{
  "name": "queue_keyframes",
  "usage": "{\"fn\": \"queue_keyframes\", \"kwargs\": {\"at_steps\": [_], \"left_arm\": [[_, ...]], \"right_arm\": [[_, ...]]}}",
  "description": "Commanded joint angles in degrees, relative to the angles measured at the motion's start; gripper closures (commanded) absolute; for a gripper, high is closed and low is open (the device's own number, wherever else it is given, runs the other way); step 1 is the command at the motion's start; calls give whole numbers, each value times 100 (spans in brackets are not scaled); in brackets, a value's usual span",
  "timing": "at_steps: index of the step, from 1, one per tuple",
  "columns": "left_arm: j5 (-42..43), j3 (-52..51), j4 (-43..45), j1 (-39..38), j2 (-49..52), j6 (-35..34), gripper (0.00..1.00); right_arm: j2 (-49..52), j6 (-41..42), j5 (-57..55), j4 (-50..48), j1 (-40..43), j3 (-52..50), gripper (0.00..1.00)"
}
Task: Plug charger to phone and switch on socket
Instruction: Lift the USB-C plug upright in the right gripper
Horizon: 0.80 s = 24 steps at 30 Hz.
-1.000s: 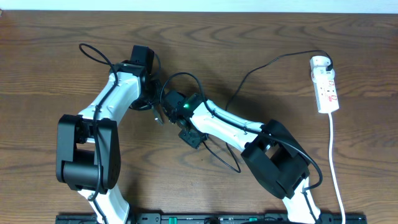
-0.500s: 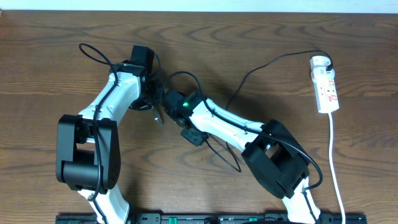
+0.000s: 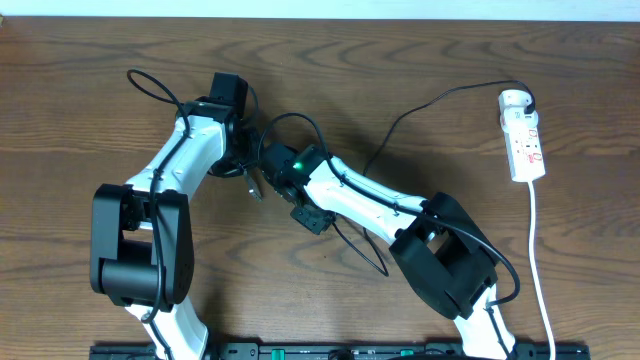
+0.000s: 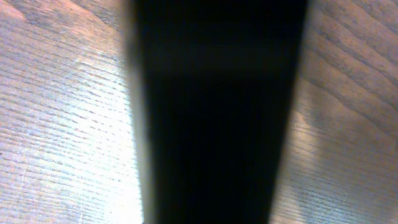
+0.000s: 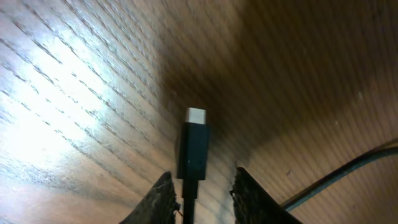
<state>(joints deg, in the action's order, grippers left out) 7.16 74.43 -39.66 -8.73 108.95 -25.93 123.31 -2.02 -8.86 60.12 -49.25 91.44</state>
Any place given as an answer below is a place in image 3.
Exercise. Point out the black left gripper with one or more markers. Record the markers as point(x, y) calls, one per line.
point(254, 136)

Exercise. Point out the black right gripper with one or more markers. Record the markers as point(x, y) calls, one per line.
point(313, 224)

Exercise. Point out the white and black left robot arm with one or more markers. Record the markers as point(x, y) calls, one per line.
point(142, 252)

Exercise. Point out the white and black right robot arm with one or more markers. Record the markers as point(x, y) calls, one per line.
point(443, 255)

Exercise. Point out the white charger plug adapter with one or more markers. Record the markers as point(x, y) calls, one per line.
point(516, 98)

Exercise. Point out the white power strip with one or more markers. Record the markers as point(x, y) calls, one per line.
point(524, 151)

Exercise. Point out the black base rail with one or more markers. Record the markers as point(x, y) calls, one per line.
point(253, 351)

